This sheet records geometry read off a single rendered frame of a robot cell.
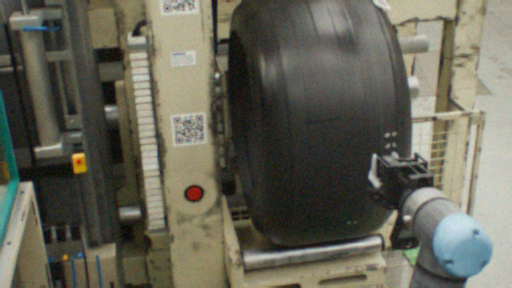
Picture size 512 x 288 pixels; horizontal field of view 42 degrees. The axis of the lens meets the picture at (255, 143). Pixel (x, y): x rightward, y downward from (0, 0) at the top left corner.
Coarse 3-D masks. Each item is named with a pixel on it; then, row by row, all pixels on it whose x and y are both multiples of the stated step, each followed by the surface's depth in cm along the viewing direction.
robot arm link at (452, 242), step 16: (432, 208) 95; (448, 208) 94; (416, 224) 97; (432, 224) 93; (448, 224) 90; (464, 224) 89; (432, 240) 92; (448, 240) 88; (464, 240) 88; (480, 240) 88; (432, 256) 92; (448, 256) 88; (464, 256) 89; (480, 256) 89; (448, 272) 91; (464, 272) 90
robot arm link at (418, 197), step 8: (416, 192) 101; (424, 192) 100; (432, 192) 100; (440, 192) 100; (408, 200) 101; (416, 200) 99; (424, 200) 98; (408, 208) 100; (416, 208) 98; (408, 216) 100; (408, 224) 101
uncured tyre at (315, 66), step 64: (256, 0) 141; (320, 0) 137; (256, 64) 131; (320, 64) 128; (384, 64) 130; (256, 128) 134; (320, 128) 127; (384, 128) 129; (256, 192) 174; (320, 192) 132
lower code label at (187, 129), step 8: (176, 120) 143; (184, 120) 143; (192, 120) 143; (200, 120) 144; (176, 128) 143; (184, 128) 144; (192, 128) 144; (200, 128) 144; (176, 136) 144; (184, 136) 144; (192, 136) 145; (200, 136) 145; (176, 144) 145; (184, 144) 145; (192, 144) 146
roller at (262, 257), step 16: (336, 240) 157; (352, 240) 157; (368, 240) 157; (384, 240) 158; (256, 256) 153; (272, 256) 153; (288, 256) 154; (304, 256) 155; (320, 256) 155; (336, 256) 156
